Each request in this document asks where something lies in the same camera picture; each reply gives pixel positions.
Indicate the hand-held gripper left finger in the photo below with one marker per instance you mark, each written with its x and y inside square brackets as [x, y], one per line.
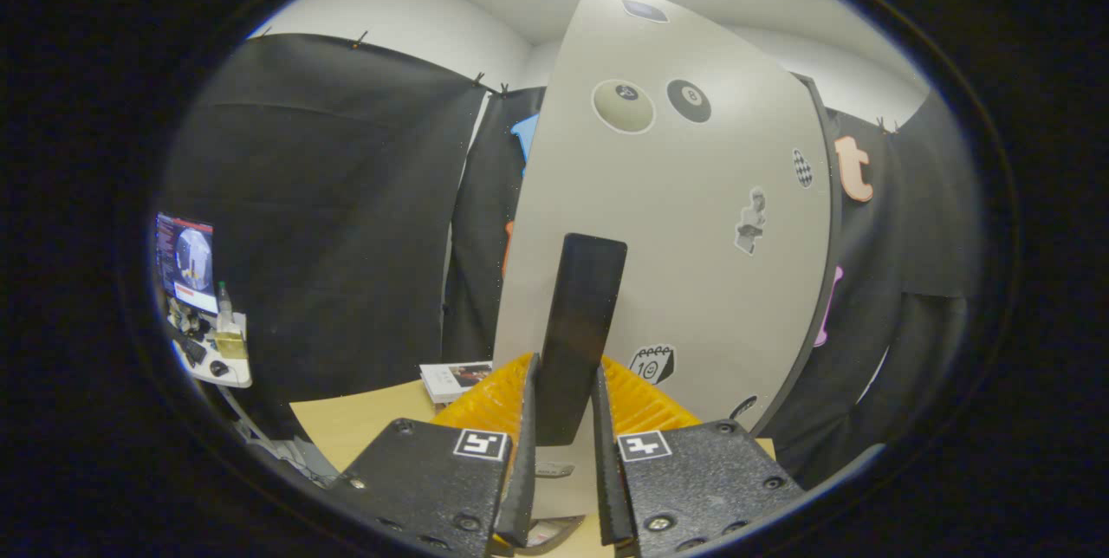
[433, 489]

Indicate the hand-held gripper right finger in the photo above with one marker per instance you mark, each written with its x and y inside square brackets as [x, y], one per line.
[702, 489]

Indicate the brown fuzzy shoe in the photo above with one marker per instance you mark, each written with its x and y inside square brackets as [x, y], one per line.
[567, 530]

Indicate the light grey shoe cabinet door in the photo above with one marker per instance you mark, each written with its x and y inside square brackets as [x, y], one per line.
[693, 281]

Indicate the dark grey shoe cabinet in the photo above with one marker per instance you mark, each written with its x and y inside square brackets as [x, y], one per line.
[836, 229]

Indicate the white book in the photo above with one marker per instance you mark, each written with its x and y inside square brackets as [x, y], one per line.
[450, 378]

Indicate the white side desk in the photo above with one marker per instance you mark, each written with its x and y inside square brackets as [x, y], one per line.
[234, 372]

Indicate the black computer mouse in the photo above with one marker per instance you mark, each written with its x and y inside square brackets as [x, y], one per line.
[219, 368]

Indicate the small yellow box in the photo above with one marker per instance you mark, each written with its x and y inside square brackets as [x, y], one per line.
[230, 344]

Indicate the clear plastic bottle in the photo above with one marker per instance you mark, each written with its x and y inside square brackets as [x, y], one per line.
[224, 307]

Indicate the black backdrop cloth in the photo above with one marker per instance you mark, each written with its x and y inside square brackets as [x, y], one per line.
[329, 220]

